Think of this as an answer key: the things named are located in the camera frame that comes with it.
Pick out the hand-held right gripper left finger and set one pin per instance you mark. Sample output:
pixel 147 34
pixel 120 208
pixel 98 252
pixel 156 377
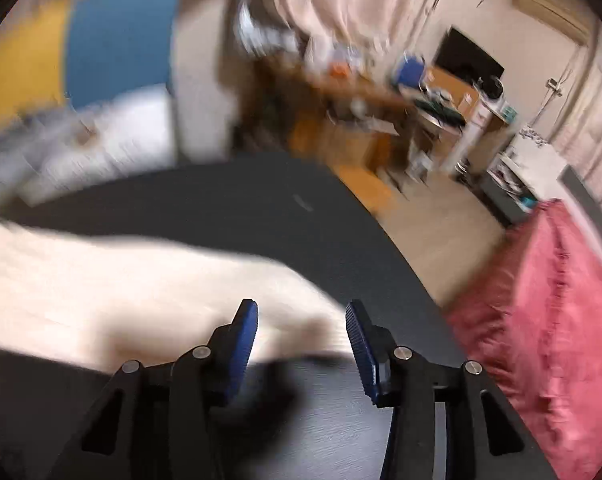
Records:
pixel 241 342

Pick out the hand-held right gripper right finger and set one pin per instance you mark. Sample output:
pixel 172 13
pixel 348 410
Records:
pixel 362 355

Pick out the cream cloth garment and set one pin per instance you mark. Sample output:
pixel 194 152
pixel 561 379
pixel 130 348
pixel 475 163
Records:
pixel 131 285

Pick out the red blanket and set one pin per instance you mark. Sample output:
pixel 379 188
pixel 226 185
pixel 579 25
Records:
pixel 541 310

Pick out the low dark side table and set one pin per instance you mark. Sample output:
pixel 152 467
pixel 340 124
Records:
pixel 511 185

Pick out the grey white cloth pile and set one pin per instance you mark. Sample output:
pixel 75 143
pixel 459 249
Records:
pixel 111 135

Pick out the white shelf unit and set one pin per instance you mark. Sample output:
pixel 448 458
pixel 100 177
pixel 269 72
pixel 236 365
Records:
pixel 473 130

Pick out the cluttered wooden desk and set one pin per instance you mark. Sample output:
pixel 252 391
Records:
pixel 351 95

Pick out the grey flat panel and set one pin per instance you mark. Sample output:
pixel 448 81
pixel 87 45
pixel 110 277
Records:
pixel 583 200

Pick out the blue box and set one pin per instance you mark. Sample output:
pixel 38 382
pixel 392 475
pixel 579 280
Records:
pixel 411 71

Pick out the black television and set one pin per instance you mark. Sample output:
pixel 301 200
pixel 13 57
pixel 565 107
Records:
pixel 468 57

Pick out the yellow and blue panel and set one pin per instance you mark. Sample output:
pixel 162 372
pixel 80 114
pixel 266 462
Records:
pixel 116 40

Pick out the pale curtain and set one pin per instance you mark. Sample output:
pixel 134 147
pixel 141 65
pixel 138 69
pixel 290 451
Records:
pixel 341 0

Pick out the wall air conditioner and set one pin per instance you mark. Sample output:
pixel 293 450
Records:
pixel 551 14

